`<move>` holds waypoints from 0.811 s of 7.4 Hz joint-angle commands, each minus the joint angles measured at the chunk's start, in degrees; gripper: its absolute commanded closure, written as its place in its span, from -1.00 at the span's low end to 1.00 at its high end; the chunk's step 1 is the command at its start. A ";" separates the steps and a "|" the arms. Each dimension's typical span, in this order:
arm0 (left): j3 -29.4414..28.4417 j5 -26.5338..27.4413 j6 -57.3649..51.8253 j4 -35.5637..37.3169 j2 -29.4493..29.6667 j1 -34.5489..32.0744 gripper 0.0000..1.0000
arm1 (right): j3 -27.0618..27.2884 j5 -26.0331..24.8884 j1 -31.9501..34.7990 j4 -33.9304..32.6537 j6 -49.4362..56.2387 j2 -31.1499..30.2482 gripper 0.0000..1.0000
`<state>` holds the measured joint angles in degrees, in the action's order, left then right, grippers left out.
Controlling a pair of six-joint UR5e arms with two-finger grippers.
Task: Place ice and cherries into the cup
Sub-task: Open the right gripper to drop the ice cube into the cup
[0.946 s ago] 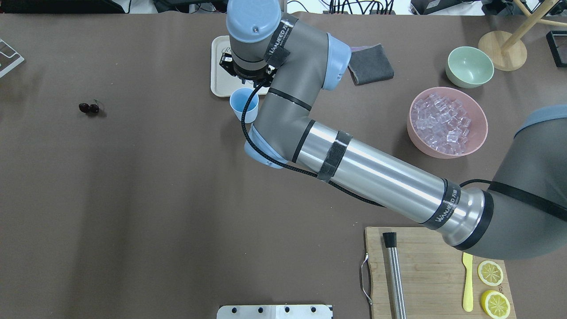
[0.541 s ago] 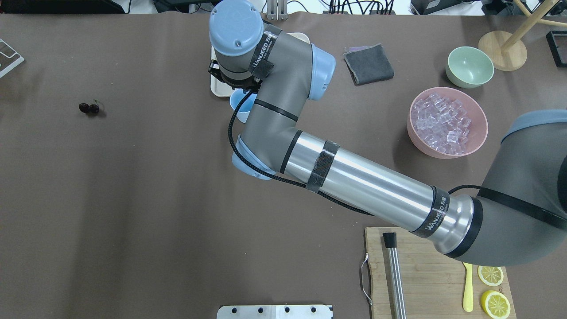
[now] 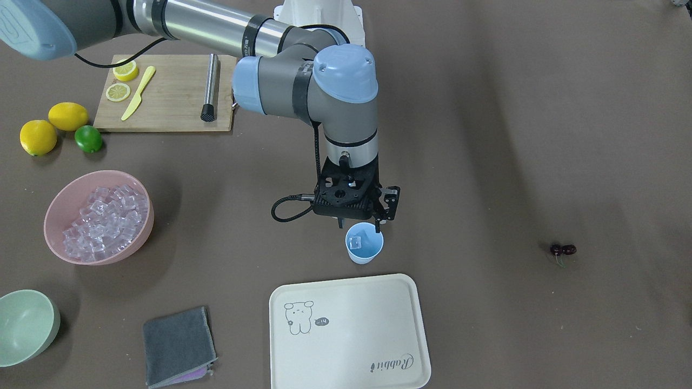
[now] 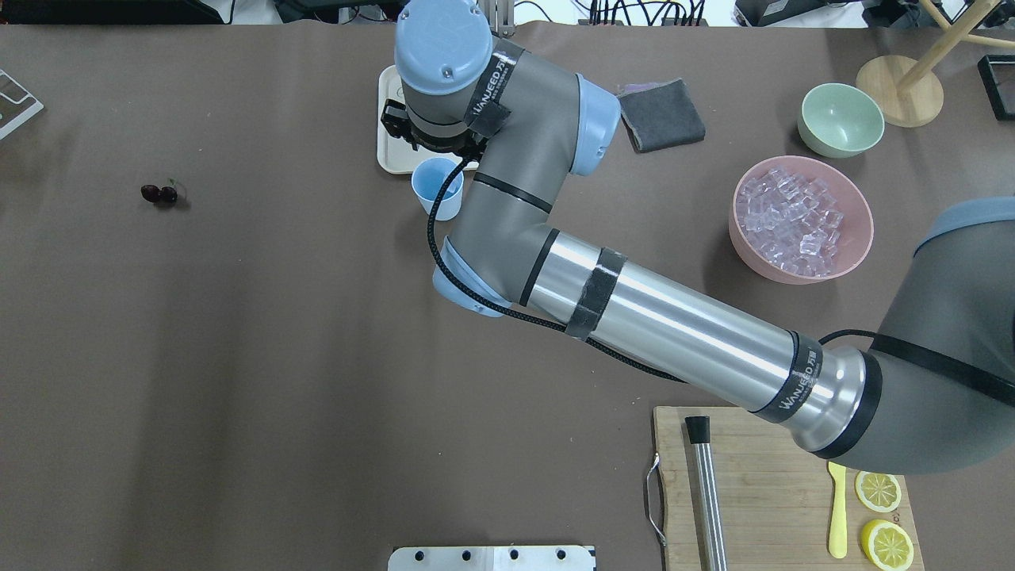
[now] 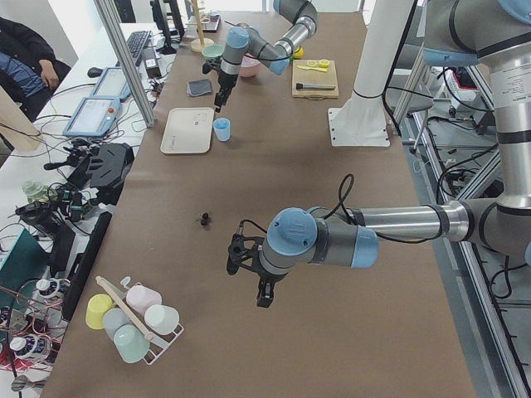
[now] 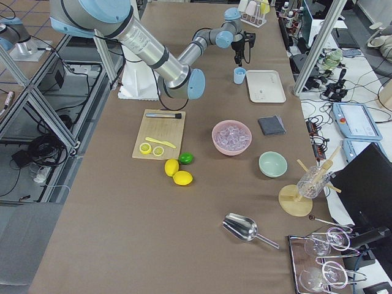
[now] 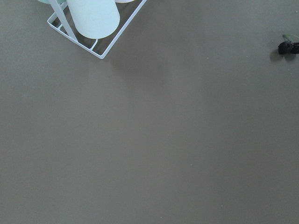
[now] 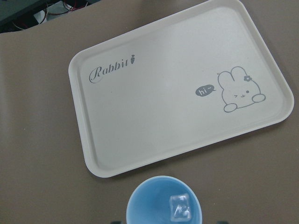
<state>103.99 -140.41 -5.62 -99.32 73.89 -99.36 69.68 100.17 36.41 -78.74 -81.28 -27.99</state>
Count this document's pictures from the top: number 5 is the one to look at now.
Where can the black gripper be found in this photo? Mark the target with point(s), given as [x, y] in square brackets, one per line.
[226, 81]
[265, 278]

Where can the blue plastic cup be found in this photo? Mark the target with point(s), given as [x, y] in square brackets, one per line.
[222, 129]

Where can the pink bowl of ice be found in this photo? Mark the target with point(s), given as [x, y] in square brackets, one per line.
[250, 67]

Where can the wooden cup stand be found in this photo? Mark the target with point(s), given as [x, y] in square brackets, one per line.
[201, 42]

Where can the dark cherries pair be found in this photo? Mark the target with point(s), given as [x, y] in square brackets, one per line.
[204, 220]

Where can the white cup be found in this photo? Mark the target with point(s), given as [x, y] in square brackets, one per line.
[162, 319]

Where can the white cup rack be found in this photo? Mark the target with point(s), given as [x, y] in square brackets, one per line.
[159, 344]

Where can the pink cup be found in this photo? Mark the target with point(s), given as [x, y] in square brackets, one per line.
[140, 298]

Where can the mint green cup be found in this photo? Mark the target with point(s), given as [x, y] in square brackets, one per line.
[130, 343]

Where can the grey cup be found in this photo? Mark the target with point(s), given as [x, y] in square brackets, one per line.
[113, 320]

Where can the yellow cup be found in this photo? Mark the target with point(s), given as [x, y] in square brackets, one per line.
[98, 305]

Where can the grey folded cloth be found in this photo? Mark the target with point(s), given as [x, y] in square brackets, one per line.
[196, 88]

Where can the cream rabbit tray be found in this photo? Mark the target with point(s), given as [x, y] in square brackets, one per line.
[188, 131]

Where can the green ceramic bowl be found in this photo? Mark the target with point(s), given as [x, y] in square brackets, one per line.
[212, 52]

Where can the metal rod black cap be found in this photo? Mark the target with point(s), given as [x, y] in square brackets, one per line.
[306, 86]

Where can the yellow plastic knife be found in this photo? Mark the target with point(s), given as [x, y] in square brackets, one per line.
[312, 68]

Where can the yellow lemon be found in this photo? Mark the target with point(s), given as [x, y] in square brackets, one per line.
[299, 53]

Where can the wooden cutting board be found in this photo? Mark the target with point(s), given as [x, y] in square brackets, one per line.
[314, 77]

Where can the black keyboard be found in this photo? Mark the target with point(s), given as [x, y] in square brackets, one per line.
[136, 42]

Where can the teach pendant tablet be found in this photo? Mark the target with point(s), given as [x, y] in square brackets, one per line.
[112, 83]
[93, 117]

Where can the seated person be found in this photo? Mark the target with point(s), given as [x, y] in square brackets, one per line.
[30, 71]

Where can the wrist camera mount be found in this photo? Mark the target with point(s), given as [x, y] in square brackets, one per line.
[243, 252]
[211, 64]

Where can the aluminium frame post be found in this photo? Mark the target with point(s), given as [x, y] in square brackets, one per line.
[110, 20]

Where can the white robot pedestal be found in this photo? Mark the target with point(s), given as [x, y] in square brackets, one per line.
[361, 121]

